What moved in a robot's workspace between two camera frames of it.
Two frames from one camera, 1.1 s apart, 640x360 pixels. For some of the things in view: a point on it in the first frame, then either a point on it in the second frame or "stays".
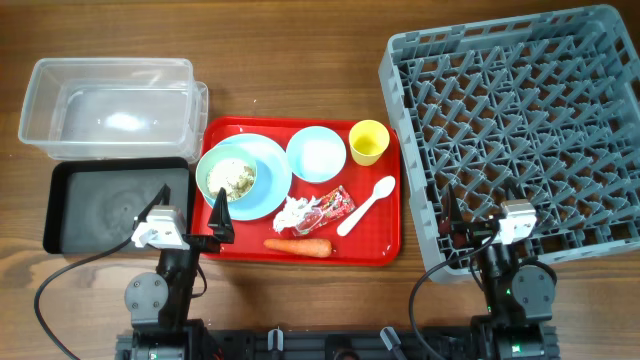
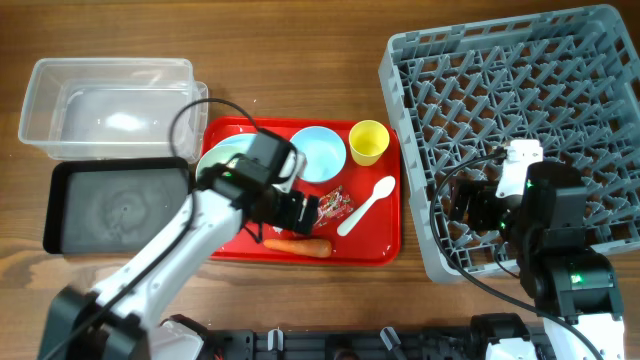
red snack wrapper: x=329 y=208 stays
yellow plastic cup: x=368 y=140 stays
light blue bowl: x=316 y=153 stays
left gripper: x=195 y=240 -> x=307 y=215
